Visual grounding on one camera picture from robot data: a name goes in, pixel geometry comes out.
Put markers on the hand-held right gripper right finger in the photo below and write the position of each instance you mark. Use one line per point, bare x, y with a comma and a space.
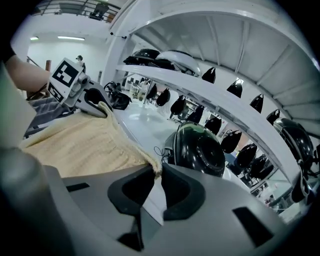
215, 215

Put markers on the gray clothes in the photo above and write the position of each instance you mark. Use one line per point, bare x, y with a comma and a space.
45, 107

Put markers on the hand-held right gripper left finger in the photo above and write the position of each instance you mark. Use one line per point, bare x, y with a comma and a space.
95, 200

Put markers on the flat black shell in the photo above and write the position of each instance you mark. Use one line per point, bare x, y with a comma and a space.
132, 60

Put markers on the black dome shell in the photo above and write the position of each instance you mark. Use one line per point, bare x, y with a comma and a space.
144, 53

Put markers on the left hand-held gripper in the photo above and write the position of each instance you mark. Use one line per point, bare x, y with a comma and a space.
65, 75

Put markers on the white dome shell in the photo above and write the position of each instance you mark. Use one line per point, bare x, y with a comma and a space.
178, 60

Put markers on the dark metal railing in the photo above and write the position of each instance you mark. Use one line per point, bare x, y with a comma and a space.
75, 8

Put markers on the white metal shelf rack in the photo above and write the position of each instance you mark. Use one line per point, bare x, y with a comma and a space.
162, 75

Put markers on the brown wooden post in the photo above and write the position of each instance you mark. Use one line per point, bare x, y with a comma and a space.
48, 66

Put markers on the cream knit clothes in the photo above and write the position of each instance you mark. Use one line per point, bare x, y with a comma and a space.
87, 147

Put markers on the long ceiling light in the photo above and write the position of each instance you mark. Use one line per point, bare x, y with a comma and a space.
71, 38

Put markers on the person's left forearm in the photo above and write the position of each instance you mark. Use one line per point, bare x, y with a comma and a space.
27, 75

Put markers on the large glossy black helmet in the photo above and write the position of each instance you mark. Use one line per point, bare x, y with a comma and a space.
200, 147

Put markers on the short ceiling light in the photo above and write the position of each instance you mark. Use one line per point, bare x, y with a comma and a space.
34, 38

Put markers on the row of black hanging shells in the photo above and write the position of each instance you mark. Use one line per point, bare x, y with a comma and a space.
231, 141

